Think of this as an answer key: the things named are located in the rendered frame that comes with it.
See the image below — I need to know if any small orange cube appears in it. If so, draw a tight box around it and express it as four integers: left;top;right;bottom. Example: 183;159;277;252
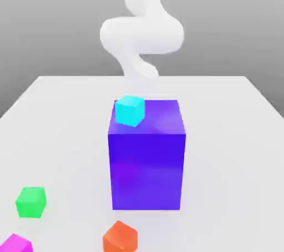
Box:
102;220;139;252

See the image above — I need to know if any small magenta cube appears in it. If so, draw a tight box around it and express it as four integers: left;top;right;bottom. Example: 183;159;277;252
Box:
0;233;34;252

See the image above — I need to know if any large purple box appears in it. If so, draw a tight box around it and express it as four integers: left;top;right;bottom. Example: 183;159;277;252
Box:
108;99;186;211

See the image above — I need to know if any small cyan cube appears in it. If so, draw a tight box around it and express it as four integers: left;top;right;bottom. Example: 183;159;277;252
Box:
114;95;146;128

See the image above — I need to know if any small green cube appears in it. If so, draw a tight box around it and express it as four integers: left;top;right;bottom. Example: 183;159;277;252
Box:
14;187;48;219

